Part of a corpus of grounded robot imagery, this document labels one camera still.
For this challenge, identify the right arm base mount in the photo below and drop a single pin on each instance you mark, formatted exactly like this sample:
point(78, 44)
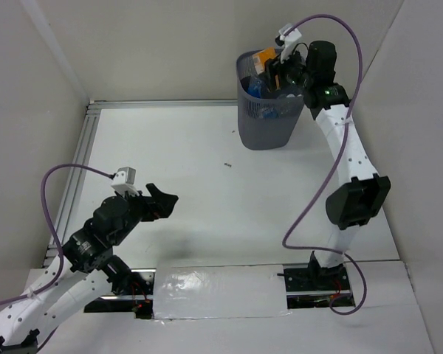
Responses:
point(310, 286)

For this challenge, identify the Aquafina blue label bottle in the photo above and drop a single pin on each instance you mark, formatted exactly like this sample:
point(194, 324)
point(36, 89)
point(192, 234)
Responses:
point(268, 113)

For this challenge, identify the orange juice bottle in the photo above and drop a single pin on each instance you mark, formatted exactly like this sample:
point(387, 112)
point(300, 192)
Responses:
point(259, 59)

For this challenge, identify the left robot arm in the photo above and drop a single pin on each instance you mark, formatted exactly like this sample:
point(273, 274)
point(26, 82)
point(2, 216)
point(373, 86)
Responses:
point(87, 270)

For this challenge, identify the grey mesh waste bin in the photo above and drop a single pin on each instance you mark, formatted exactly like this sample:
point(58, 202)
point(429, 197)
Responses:
point(255, 133)

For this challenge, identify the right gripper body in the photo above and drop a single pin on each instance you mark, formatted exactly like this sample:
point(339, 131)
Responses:
point(294, 73)

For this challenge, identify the blue cap water bottle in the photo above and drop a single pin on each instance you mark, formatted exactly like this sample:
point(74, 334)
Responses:
point(254, 86)

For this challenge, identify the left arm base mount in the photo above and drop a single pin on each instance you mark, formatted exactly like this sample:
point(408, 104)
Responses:
point(136, 299)

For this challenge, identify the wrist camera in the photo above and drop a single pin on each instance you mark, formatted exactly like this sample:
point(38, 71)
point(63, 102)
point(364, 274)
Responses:
point(123, 182)
point(288, 38)

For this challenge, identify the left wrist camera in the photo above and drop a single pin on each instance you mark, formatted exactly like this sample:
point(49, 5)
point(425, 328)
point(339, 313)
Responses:
point(123, 182)

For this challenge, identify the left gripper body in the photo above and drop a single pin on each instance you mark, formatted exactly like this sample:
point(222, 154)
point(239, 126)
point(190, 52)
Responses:
point(148, 206)

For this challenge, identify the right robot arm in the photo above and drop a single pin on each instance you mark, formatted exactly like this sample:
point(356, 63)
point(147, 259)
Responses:
point(362, 190)

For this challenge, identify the green label water bottle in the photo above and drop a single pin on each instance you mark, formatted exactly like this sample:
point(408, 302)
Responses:
point(289, 105)

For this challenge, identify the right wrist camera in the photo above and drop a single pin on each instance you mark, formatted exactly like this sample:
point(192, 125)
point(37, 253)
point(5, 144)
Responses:
point(288, 38)

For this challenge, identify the aluminium frame rail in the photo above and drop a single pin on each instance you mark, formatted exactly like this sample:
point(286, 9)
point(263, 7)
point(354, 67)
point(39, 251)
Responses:
point(236, 206)

